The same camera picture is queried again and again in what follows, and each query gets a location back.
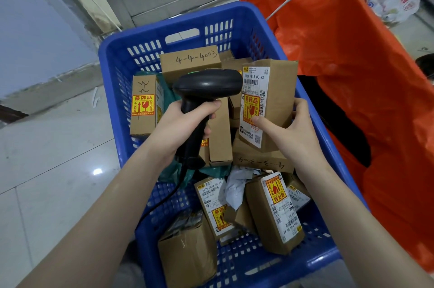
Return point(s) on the person's left hand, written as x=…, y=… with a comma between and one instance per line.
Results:
x=173, y=128

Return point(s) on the person's right hand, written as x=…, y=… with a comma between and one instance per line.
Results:
x=298, y=142

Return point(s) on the person's right thumb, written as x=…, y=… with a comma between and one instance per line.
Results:
x=266, y=125

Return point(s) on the person's left thumb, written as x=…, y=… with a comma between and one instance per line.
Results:
x=203, y=108

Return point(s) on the black barcode scanner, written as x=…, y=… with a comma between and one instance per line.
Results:
x=206, y=84

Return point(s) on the cardboard box with white label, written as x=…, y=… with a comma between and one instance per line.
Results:
x=279, y=91

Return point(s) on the person's left forearm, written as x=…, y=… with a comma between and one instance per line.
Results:
x=101, y=216

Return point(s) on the person's right forearm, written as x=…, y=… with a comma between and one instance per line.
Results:
x=352, y=230

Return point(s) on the crumpled white paper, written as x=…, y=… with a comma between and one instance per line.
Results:
x=235, y=186

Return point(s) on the pile of brown parcels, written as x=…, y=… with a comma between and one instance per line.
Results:
x=271, y=209

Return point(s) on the blue plastic crate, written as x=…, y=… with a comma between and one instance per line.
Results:
x=135, y=43

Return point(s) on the orange plastic bag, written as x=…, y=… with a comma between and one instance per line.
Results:
x=373, y=77

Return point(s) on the dark round object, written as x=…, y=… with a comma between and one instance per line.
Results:
x=426, y=66

